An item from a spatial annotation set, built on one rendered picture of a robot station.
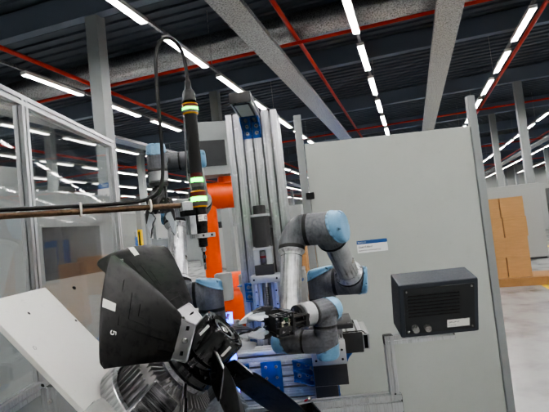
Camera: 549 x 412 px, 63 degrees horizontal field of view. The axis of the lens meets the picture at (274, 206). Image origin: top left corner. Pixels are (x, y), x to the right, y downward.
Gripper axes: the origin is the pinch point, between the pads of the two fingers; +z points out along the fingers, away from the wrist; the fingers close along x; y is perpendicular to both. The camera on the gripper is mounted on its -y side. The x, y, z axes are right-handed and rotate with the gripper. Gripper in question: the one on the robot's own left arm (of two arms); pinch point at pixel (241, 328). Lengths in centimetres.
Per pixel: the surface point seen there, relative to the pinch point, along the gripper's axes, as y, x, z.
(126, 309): 22.8, -17.1, 39.1
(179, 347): 16.1, -4.8, 25.8
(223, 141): -347, -100, -193
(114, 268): 20, -25, 40
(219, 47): -742, -354, -416
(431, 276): 18, -8, -64
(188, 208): 1.8, -35.3, 15.4
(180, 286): -0.8, -14.7, 17.4
